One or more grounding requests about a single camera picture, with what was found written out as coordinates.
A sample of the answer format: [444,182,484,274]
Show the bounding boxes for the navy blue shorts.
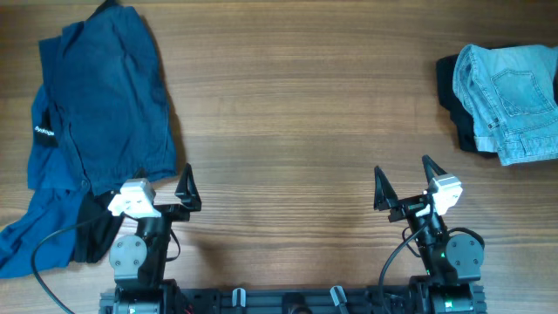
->
[39,3,177,195]

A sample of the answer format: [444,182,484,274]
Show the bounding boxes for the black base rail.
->
[99,285,487,314]

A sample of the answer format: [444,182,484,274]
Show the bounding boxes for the black folded garment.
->
[435,42,558,154]

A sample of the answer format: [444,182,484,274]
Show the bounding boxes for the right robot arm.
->
[373,155,487,313]

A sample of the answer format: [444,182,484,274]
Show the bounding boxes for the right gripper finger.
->
[373,166,398,211]
[422,154,446,182]

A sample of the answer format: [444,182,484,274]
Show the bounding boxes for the blue t-shirt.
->
[1,87,88,279]

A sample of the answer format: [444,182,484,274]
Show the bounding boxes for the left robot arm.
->
[99,164,201,314]

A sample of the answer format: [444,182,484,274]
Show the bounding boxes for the light blue denim jeans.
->
[452,43,558,167]

